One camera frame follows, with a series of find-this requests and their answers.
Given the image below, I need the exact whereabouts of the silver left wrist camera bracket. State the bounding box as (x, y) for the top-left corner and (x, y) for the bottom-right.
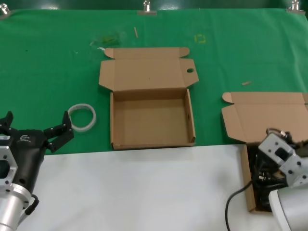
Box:
(0, 136), (19, 193)

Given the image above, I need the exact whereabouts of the open brown cardboard box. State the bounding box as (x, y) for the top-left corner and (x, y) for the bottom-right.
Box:
(221, 91), (308, 214)

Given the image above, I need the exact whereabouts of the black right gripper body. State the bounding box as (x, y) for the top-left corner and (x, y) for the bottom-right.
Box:
(292, 141), (308, 157)

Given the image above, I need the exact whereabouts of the green tablecloth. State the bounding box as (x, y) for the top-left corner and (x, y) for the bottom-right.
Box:
(0, 9), (308, 156)

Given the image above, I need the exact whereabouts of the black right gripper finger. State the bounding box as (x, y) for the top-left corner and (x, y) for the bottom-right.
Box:
(274, 128), (287, 140)
(283, 131), (294, 144)

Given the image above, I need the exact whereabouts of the pile of black cables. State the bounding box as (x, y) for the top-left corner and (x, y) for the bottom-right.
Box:
(247, 143), (284, 212)

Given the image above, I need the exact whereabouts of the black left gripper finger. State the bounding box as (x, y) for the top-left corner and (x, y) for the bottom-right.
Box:
(43, 110), (75, 154)
(0, 111), (14, 135)

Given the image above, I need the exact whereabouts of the cardboard box with holed flap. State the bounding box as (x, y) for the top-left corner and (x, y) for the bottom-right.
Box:
(98, 47), (199, 151)

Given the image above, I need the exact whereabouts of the clear plastic wrapper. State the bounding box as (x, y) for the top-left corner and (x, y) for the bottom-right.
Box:
(90, 31), (126, 50)

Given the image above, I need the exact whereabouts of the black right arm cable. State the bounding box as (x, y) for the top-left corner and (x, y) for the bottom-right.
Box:
(225, 180), (253, 231)

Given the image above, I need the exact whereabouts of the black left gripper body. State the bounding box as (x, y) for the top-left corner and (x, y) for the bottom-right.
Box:
(7, 128), (49, 194)

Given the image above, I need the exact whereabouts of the white tape roll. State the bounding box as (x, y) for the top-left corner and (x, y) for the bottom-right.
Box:
(67, 103), (97, 132)

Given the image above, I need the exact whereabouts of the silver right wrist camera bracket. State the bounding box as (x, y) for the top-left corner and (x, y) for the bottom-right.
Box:
(258, 133), (308, 188)

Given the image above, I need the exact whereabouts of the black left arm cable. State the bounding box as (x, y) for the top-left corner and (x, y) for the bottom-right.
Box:
(24, 193), (39, 216)

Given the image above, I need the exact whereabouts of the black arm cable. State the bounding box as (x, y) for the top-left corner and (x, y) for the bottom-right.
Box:
(225, 180), (253, 231)
(24, 193), (39, 216)

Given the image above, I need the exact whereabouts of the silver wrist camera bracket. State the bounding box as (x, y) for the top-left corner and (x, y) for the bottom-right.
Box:
(258, 133), (308, 188)
(0, 136), (19, 193)

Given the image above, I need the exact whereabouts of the silver binder clip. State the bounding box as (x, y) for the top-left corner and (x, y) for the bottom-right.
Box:
(0, 4), (12, 20)
(137, 0), (157, 16)
(286, 0), (306, 14)

